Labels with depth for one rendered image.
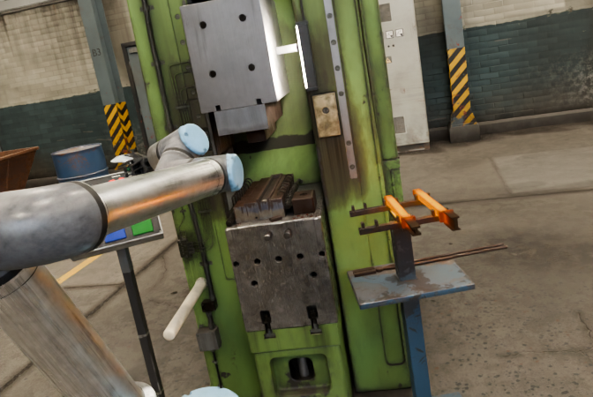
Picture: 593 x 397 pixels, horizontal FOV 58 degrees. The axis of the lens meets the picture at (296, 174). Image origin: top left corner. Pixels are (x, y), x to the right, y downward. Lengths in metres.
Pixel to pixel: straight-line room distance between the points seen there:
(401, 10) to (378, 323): 5.35
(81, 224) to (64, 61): 8.89
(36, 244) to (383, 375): 1.98
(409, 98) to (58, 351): 6.58
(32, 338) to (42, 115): 9.15
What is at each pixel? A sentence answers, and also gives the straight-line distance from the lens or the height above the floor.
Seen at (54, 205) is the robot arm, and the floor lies 1.37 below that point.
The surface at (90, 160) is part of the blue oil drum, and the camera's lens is 6.61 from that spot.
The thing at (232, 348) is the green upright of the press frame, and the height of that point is 0.29.
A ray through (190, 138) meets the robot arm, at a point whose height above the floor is 1.36.
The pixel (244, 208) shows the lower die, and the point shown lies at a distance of 2.15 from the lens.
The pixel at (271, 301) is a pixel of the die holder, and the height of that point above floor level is 0.59.
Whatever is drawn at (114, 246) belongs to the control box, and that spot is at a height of 0.95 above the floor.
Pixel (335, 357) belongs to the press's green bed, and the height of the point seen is 0.31.
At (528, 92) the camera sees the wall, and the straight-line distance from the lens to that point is 8.06.
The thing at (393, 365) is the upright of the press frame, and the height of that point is 0.13.
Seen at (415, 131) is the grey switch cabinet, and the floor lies 0.27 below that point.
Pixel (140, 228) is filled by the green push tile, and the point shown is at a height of 1.00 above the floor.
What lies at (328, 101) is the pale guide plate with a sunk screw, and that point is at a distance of 2.15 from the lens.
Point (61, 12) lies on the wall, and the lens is 9.68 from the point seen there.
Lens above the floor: 1.53
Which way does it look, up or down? 12 degrees down
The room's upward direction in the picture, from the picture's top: 10 degrees counter-clockwise
